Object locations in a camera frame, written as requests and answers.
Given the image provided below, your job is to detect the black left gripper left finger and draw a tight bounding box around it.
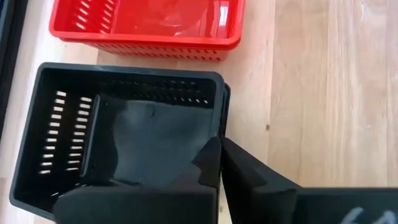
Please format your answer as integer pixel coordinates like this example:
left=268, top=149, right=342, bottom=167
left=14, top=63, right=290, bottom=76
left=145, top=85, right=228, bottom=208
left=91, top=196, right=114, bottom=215
left=53, top=136, right=223, bottom=224

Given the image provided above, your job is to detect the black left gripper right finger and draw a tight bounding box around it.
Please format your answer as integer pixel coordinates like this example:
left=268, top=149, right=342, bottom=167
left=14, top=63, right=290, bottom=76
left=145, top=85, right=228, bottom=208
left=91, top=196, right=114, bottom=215
left=221, top=138, right=398, bottom=224

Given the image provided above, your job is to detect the black plastic slotted basket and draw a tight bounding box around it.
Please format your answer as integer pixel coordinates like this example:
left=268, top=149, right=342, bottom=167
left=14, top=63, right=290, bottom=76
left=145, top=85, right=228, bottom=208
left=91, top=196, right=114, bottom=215
left=9, top=62, right=226, bottom=222

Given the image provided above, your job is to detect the red plastic slotted basket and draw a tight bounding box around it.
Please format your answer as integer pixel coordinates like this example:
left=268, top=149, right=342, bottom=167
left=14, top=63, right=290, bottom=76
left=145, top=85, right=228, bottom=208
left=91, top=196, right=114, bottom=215
left=62, top=39, right=242, bottom=62
left=49, top=0, right=247, bottom=51

